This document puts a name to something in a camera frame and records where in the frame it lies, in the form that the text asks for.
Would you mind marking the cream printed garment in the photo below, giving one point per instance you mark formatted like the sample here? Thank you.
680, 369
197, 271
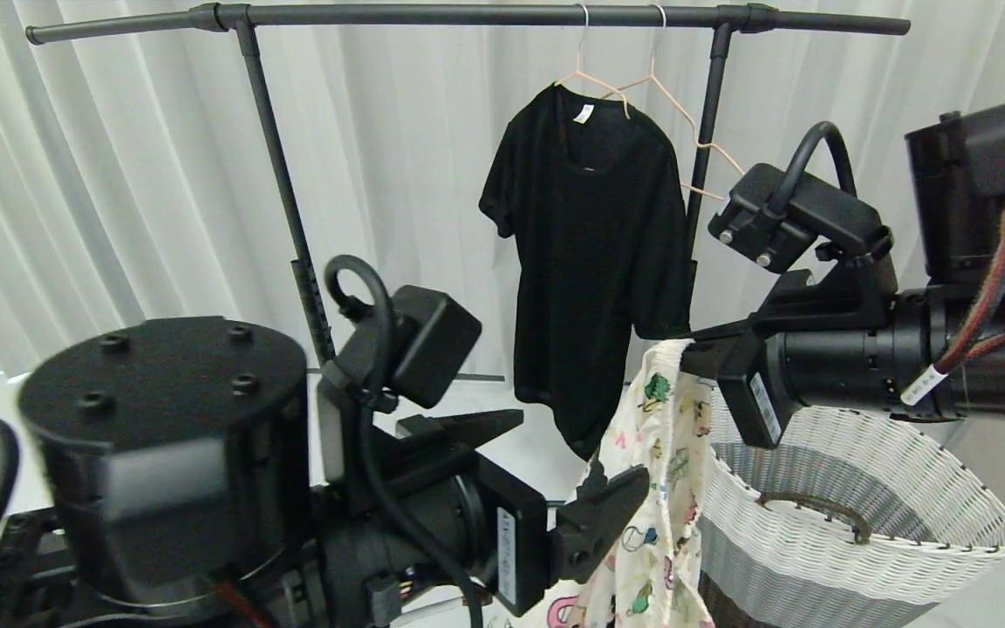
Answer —
651, 488

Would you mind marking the black clothes rack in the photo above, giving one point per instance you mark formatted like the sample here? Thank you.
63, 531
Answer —
468, 15

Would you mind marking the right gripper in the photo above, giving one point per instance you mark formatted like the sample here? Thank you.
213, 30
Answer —
834, 371

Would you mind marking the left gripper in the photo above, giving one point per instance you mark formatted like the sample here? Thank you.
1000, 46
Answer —
530, 523

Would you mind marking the white laundry basket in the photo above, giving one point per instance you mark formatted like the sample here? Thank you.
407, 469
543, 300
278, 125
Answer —
860, 558

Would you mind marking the black t-shirt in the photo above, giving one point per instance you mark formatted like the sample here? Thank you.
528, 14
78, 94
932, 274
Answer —
590, 262

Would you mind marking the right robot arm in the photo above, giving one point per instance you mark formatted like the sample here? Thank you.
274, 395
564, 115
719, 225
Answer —
991, 375

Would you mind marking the pink clothes hanger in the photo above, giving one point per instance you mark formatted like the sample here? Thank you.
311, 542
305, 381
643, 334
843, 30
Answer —
579, 71
652, 76

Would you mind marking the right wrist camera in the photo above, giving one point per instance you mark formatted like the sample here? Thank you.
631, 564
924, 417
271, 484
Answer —
799, 214

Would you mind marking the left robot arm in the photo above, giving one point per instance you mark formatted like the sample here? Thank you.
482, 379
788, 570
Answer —
162, 436

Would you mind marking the white curtain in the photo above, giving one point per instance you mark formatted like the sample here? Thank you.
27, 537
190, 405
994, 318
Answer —
119, 174

